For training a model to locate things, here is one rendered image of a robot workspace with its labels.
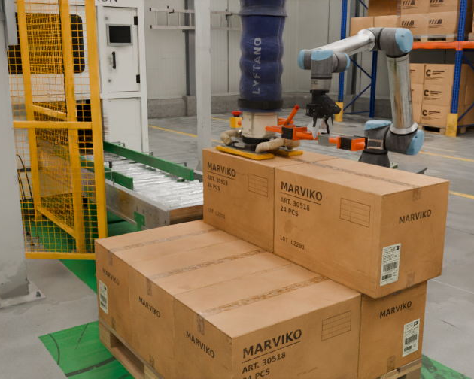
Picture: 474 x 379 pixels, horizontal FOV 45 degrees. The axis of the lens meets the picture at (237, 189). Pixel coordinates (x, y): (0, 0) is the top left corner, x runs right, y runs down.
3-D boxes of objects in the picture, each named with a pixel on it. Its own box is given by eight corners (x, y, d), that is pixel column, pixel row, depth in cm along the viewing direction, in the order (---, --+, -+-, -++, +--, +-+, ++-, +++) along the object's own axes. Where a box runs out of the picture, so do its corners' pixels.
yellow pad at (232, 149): (215, 149, 290) (215, 139, 289) (231, 147, 296) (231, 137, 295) (257, 160, 264) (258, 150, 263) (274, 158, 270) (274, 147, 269)
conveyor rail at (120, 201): (42, 173, 498) (40, 151, 494) (47, 172, 501) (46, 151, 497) (167, 244, 314) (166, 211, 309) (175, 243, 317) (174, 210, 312)
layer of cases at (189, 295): (98, 314, 288) (93, 239, 279) (256, 272, 343) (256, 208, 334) (232, 445, 193) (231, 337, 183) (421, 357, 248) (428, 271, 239)
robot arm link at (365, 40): (368, 25, 305) (294, 48, 260) (389, 25, 298) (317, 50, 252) (367, 46, 310) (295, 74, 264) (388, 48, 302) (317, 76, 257)
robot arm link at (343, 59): (331, 50, 260) (316, 50, 251) (353, 52, 253) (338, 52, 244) (329, 71, 263) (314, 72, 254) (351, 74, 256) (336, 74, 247)
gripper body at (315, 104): (318, 116, 256) (319, 89, 253) (332, 117, 249) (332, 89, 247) (305, 116, 252) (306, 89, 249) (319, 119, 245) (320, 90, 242)
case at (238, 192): (202, 222, 308) (202, 148, 298) (262, 210, 330) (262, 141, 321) (272, 253, 260) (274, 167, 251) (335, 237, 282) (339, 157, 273)
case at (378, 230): (273, 253, 259) (274, 167, 250) (336, 238, 282) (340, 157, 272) (375, 299, 212) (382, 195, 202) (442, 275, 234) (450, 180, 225)
